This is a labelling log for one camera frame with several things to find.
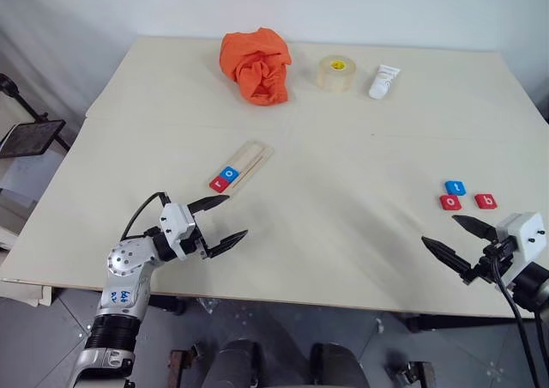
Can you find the white squeeze tube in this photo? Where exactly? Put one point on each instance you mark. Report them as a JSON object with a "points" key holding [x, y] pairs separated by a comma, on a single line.
{"points": [[384, 83]]}

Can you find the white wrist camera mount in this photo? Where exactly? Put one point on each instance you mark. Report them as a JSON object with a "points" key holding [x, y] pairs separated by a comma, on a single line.
{"points": [[176, 225], [529, 233]]}

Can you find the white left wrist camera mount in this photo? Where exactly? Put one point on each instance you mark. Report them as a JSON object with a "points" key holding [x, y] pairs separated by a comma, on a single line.
{"points": [[176, 225]]}

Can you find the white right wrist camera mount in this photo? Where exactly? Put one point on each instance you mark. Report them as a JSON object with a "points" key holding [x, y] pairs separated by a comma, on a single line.
{"points": [[529, 233]]}

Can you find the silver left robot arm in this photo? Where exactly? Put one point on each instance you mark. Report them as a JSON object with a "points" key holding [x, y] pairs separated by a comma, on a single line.
{"points": [[124, 263]]}

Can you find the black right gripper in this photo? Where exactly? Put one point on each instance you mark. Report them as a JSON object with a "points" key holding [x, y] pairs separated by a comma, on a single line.
{"points": [[482, 272]]}

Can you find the white board under table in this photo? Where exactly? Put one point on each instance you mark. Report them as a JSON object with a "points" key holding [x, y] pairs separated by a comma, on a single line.
{"points": [[21, 295]]}

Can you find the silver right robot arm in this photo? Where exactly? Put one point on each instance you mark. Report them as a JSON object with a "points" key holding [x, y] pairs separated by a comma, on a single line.
{"points": [[529, 285]]}

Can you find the dark grey rounded shape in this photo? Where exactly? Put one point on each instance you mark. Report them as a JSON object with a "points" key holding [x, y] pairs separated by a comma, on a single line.
{"points": [[231, 366]]}

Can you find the blue letter tile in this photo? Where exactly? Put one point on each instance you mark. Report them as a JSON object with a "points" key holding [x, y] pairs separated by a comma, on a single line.
{"points": [[455, 187]]}

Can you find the black stand pole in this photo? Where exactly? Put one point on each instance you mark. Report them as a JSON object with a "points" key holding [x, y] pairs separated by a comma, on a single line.
{"points": [[25, 104]]}

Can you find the black flat panel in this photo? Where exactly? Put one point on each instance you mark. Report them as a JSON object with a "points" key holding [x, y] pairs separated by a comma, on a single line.
{"points": [[30, 139]]}

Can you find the black table leg bar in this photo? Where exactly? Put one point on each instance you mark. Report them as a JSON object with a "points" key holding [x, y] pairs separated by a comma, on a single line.
{"points": [[463, 321]]}

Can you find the red letter tile b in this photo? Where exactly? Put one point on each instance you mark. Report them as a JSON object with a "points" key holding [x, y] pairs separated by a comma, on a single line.
{"points": [[486, 201]]}

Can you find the wooden letter tile rack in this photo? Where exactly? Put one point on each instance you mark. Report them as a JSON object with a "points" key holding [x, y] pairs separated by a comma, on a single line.
{"points": [[253, 156]]}

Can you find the red letter tile o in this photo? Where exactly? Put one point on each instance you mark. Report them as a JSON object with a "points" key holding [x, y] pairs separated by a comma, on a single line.
{"points": [[451, 202]]}

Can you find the clear tape roll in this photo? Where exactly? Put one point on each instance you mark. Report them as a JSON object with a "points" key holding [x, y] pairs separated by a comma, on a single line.
{"points": [[336, 74]]}

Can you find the crumpled orange cloth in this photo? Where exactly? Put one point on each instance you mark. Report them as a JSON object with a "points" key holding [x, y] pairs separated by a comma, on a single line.
{"points": [[257, 62]]}

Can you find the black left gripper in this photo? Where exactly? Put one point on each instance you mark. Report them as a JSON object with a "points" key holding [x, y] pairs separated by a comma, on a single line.
{"points": [[200, 246]]}

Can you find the rusty metal bracket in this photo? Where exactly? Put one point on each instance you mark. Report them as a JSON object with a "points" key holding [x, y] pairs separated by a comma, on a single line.
{"points": [[180, 366]]}

